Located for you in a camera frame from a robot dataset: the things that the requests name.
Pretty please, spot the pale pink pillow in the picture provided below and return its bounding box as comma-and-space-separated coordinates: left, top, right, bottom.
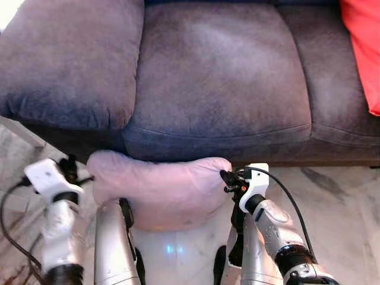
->
87, 150, 233, 233

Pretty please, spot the wide grey sofa seat cushion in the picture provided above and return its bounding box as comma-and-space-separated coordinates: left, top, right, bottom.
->
122, 2, 313, 163

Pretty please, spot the grey purple fabric sofa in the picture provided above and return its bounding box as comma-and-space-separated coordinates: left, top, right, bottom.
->
0, 0, 380, 167

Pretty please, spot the red pillow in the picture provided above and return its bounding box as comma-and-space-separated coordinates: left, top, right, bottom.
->
339, 0, 380, 117

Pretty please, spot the silver left robot leg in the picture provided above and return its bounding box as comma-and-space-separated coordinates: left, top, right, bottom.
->
93, 198, 147, 285

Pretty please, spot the silver robot leg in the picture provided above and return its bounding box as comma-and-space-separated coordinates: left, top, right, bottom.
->
224, 202, 284, 285
93, 198, 147, 285

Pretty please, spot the silver right robot leg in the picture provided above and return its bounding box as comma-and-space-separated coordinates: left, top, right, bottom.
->
224, 202, 284, 285

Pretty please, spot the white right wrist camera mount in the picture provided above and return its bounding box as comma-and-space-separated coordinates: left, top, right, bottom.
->
238, 163, 271, 214

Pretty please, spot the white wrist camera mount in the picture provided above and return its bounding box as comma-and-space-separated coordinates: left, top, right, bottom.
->
238, 163, 271, 214
24, 159, 84, 203

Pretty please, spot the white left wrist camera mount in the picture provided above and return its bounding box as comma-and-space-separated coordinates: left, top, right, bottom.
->
24, 159, 84, 203

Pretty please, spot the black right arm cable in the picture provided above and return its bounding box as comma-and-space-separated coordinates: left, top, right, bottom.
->
246, 166, 316, 259

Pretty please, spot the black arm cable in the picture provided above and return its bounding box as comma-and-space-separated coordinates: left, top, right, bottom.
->
0, 177, 47, 284
246, 166, 316, 259

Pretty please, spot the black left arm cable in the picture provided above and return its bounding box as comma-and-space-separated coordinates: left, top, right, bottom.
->
0, 177, 47, 284

